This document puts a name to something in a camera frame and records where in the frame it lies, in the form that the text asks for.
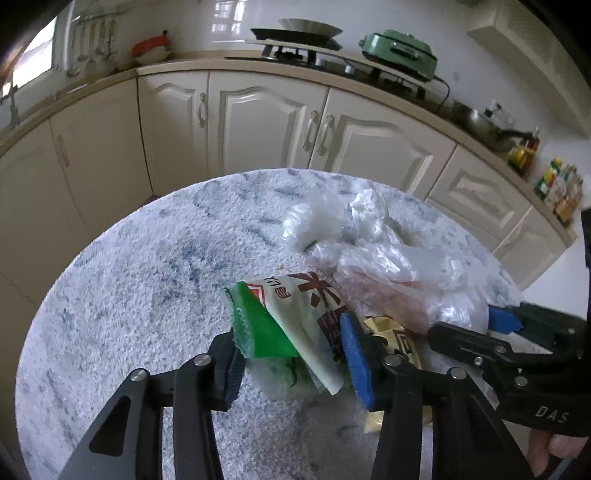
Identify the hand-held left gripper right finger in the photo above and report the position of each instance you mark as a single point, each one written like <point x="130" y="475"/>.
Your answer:
<point x="358" y="364"/>

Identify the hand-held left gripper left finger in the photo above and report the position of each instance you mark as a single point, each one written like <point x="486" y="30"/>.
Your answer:
<point x="235" y="374"/>

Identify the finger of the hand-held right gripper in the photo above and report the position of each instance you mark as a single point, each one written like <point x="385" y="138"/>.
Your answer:
<point x="503" y="318"/>
<point x="480" y="350"/>

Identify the gold snack wrapper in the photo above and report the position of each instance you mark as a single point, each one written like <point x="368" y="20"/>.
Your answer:
<point x="401" y="339"/>

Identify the green white snack packet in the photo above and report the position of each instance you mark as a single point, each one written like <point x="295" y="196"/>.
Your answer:
<point x="304" y="318"/>

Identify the translucent white plastic bag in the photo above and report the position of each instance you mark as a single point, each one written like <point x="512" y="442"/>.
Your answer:
<point x="415" y="272"/>

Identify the person's right hand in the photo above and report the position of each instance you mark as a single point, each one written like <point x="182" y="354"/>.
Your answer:
<point x="554" y="452"/>

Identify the clear packet with reddish contents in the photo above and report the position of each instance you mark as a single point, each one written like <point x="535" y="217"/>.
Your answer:
<point x="374" y="297"/>

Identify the row of condiment bottles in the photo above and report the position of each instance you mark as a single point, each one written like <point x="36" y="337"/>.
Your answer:
<point x="561" y="191"/>

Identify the large red capped bottle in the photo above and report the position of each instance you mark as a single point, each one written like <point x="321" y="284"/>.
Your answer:
<point x="524" y="154"/>

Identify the steel pot with lid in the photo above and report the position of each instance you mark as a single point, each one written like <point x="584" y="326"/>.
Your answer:
<point x="480" y="122"/>

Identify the cream lower kitchen cabinets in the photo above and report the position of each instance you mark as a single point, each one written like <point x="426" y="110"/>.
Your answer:
<point x="258" y="120"/>

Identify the green electric cooker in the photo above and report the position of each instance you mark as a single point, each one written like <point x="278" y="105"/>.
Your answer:
<point x="401" y="53"/>

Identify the black gas stove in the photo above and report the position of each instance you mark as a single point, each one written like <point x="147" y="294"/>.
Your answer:
<point x="332" y="67"/>

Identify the black griddle pan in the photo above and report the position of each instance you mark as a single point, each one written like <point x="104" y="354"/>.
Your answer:
<point x="295" y="39"/>

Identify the steel wok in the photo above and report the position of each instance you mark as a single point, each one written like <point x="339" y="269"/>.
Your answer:
<point x="309" y="25"/>

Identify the hanging steel utensil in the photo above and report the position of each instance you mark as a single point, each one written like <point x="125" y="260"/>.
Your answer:
<point x="111" y="50"/>
<point x="98" y="44"/>
<point x="73" y="64"/>
<point x="83" y="50"/>

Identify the kitchen window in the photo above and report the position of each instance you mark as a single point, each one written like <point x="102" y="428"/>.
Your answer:
<point x="32" y="50"/>

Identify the white wall socket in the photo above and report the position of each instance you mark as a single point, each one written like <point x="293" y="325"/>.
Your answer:
<point x="496" y="108"/>

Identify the cream lattice wall cabinet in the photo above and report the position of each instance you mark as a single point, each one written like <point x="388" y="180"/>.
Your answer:
<point x="521" y="27"/>

